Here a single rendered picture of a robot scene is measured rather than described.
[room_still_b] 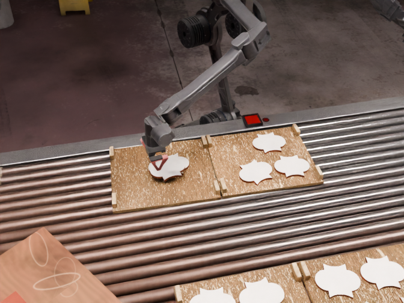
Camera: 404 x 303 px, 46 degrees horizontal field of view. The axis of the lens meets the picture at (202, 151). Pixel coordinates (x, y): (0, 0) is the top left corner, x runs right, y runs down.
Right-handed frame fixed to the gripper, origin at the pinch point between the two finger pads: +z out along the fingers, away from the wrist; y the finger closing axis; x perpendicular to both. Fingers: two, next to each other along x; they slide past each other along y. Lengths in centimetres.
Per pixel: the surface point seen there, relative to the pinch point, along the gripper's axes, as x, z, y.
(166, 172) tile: 3.8, 5.6, 2.1
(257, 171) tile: 38.3, 7.2, 12.8
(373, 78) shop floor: 236, 96, -134
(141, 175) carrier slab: -4.9, 9.4, -3.2
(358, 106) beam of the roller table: 105, 9, -11
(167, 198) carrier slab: 0.8, 9.3, 12.0
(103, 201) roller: -21.9, 12.0, 2.6
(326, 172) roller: 66, 9, 22
